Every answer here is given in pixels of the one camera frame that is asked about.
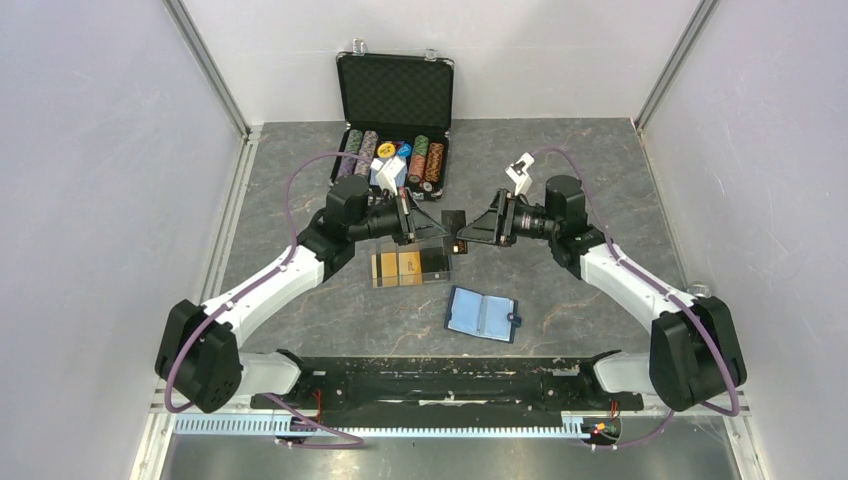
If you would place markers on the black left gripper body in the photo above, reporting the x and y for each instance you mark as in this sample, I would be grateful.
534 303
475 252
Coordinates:
382 221

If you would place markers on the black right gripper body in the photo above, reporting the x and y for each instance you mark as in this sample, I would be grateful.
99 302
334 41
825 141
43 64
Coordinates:
532 221

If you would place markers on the clear acrylic card box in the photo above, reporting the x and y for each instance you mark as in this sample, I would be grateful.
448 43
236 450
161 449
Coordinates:
437 267

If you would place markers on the blue leather card holder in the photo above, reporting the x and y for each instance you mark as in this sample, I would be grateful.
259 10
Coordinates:
482 316

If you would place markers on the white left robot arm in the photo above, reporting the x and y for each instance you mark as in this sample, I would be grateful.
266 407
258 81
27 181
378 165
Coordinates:
200 357

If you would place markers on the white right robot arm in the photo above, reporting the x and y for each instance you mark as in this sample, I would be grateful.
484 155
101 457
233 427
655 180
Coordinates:
694 353

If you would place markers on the gold VIP card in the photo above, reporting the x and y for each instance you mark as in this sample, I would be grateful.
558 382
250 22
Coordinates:
395 269

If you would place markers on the yellow dealer button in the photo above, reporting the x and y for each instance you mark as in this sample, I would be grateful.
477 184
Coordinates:
386 150

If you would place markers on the black poker chip case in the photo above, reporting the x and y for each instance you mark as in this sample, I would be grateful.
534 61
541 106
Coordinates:
404 99

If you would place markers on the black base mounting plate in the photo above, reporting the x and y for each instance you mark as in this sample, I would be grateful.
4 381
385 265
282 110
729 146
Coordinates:
451 392

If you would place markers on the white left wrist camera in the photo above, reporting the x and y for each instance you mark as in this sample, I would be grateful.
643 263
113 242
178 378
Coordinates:
385 173

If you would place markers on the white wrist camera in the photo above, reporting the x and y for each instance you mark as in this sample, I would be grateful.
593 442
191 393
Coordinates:
385 173
518 172

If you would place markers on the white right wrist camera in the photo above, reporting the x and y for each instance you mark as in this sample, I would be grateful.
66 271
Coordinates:
518 172

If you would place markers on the black cylindrical handle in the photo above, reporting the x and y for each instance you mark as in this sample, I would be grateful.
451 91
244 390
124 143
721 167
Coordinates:
699 290

